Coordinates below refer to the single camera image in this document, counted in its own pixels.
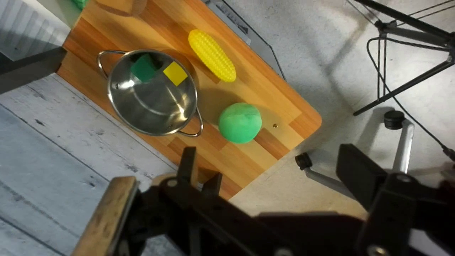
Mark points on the yellow toy block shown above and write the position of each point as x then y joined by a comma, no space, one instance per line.
176,74

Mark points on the grey office chair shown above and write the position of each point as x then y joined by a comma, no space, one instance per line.
406,147

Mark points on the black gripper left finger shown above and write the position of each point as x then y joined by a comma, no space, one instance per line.
187,171

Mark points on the black tripod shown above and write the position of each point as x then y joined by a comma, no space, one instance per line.
386,26

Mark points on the yellow banana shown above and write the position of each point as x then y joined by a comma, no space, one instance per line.
213,56

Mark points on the wooden counter top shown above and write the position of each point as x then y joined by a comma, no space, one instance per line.
265,90

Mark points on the grey wood plank panel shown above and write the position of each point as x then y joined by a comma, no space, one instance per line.
48,165

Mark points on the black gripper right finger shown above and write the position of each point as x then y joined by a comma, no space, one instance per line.
365,179

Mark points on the green toy block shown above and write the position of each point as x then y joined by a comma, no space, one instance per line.
144,67

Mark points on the green pea plush ball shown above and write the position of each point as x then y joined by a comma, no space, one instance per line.
240,123

